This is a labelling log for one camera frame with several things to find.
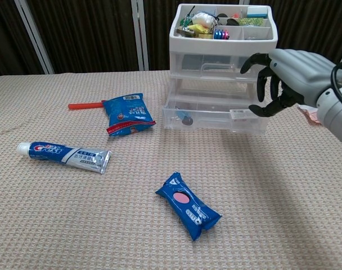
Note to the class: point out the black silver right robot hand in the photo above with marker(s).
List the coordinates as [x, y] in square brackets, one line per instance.
[300, 76]

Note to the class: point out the small white cardboard box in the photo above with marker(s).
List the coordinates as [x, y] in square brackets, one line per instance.
[241, 114]

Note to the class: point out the white teal eraser box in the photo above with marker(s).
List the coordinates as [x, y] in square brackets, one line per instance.
[257, 11]

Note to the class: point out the white plastic drawer organizer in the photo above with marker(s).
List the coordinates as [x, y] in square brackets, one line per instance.
[221, 45]

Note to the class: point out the pink wet wipes packet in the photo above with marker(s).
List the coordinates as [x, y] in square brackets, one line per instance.
[310, 115]

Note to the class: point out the green flat packet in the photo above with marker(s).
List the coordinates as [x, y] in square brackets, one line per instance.
[251, 22]

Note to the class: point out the black round disc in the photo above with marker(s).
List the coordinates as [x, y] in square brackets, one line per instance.
[232, 22]

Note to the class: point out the red orange small packet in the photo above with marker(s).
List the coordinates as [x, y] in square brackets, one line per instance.
[237, 14]

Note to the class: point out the blue pink clip set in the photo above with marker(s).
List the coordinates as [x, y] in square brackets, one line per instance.
[221, 33]

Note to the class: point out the black small lump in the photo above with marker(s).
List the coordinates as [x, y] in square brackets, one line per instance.
[222, 15]

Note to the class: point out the white crumpled wrapper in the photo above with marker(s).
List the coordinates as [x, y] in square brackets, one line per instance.
[203, 19]

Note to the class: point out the blue and black trinket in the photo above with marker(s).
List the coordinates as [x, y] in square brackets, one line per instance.
[185, 118]

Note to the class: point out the green circuit packet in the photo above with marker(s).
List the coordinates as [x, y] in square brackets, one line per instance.
[186, 20]

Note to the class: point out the blue cookie pack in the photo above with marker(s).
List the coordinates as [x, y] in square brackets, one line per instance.
[188, 208]

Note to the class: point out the blue snack bag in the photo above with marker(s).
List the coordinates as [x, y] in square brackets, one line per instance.
[128, 115]

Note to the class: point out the red plastic stick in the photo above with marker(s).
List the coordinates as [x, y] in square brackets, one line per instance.
[83, 106]

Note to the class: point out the blue white toothpaste tube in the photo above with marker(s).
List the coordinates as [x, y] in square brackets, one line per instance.
[61, 154]

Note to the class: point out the beige woven tablecloth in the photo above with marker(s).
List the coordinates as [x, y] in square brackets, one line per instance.
[47, 211]

